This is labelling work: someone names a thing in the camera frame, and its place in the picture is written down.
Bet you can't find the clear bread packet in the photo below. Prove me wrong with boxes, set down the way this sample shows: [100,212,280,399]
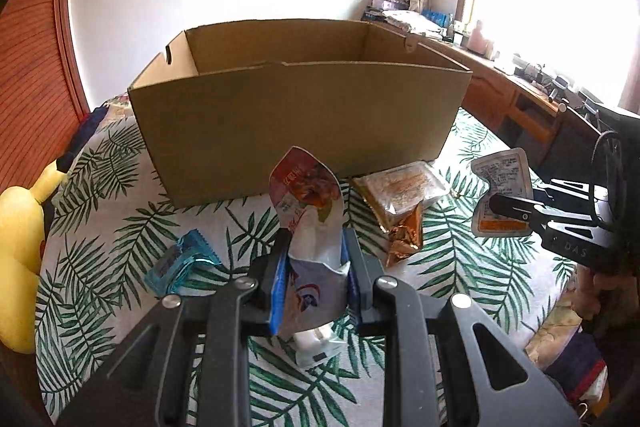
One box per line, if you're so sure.
[350,161,452,230]

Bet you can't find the red and white snack packet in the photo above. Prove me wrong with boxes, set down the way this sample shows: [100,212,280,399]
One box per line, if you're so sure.
[269,147,347,369]

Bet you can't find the leaf-print bed sheet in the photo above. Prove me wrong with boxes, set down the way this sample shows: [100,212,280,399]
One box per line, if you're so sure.
[34,107,583,427]

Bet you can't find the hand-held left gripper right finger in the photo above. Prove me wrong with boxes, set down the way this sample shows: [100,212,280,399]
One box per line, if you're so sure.
[341,228,596,427]

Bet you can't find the pink bottle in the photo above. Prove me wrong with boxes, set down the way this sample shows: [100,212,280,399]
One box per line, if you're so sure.
[470,20,494,54]

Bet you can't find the long wooden cabinet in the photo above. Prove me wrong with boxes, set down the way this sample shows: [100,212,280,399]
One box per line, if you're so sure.
[360,9,601,160]

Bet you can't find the white orange sauce packet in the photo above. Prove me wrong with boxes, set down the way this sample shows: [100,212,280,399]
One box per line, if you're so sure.
[470,148,534,238]

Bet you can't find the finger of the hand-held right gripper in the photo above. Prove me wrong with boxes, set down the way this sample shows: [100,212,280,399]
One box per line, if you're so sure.
[488,193,552,234]
[531,179,609,208]

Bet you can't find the cardboard box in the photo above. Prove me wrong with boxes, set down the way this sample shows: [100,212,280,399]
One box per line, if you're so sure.
[127,18,474,210]

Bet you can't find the orange foil snack packet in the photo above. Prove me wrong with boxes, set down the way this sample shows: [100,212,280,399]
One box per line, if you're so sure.
[384,207,427,267]

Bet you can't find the wooden slatted wardrobe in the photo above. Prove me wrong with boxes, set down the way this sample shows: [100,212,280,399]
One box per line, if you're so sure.
[0,0,92,135]

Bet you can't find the yellow plush toy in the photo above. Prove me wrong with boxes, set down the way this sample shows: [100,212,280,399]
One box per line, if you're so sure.
[0,159,72,355]

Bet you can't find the stack of papers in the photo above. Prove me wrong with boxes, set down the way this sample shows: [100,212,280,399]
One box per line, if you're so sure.
[381,9,427,34]

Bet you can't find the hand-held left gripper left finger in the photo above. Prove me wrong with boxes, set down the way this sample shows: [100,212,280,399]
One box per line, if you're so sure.
[57,228,294,427]

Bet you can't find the blue snack packet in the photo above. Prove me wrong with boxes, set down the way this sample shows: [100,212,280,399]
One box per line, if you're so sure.
[145,229,222,296]

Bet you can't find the blue packs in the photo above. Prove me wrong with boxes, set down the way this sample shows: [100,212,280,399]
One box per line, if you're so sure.
[422,8,454,28]

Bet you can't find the person's right hand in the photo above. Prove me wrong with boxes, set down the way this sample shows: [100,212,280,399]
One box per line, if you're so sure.
[575,264,618,335]

